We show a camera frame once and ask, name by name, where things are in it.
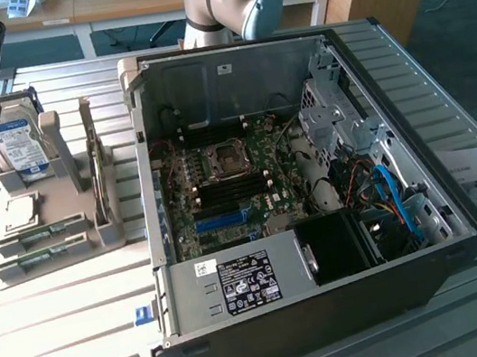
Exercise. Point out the CPU socket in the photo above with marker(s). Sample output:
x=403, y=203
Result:
x=225, y=158

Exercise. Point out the small blue clip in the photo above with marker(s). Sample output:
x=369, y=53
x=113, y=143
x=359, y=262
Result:
x=143, y=315

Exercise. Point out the black open PC case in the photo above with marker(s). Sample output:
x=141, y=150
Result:
x=318, y=325

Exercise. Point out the CPU chip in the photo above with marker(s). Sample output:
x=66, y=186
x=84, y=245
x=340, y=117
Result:
x=21, y=214

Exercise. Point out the black fan shroud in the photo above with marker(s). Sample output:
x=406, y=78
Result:
x=336, y=244

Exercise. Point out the green RAM stick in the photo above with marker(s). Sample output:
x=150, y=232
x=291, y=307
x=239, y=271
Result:
x=43, y=257
x=44, y=233

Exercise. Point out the graphics card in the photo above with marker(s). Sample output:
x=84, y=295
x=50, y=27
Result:
x=97, y=165

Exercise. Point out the hard disk blue label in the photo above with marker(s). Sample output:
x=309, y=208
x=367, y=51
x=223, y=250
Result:
x=19, y=146

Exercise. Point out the blue expansion slot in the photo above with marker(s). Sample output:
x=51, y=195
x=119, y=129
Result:
x=220, y=222

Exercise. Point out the black RAM slot bank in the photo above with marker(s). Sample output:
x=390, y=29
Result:
x=212, y=131
x=233, y=190

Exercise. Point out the white printed box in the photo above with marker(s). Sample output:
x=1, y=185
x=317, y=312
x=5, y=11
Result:
x=22, y=4

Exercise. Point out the grey parts rack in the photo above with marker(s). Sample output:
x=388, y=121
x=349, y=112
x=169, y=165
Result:
x=64, y=203

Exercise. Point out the silver metal disk bay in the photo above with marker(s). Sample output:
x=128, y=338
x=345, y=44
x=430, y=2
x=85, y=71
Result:
x=348, y=123

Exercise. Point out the grey power supply unit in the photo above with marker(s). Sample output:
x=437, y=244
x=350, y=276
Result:
x=238, y=284

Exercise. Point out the green motherboard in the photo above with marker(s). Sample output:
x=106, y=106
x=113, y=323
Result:
x=271, y=154

